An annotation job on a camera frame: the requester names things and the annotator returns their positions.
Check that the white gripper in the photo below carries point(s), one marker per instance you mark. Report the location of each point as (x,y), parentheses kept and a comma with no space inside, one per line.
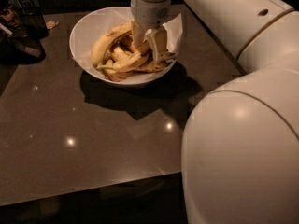
(149,13)

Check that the curved yellow banana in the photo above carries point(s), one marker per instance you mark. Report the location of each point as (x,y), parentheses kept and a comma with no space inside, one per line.
(123,62)

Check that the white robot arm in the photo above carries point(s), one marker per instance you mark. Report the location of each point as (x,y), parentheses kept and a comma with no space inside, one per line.
(240,147)

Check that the right small banana piece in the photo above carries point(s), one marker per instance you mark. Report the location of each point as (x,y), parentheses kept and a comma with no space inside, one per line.
(168,56)

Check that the lower right spotted banana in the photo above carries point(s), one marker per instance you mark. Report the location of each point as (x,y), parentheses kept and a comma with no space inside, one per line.
(151,67)

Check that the inner back banana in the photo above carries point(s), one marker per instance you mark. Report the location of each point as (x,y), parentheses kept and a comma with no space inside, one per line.
(126,47)

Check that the white bowl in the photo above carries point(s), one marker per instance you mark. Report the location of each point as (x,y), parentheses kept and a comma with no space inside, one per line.
(138,81)

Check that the large top yellow banana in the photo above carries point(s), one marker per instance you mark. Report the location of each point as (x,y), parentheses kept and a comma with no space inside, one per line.
(107,40)

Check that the bottom left yellow banana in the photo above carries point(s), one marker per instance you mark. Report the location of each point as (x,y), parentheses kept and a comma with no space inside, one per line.
(113,75)

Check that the white paper bowl liner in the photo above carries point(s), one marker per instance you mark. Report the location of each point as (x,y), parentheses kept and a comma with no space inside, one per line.
(174,31)

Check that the small tan wrapper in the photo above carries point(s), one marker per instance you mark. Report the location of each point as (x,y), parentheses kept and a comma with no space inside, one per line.
(51,24)

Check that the black mesh basket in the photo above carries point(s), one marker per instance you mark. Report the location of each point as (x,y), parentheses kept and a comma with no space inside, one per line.
(16,43)

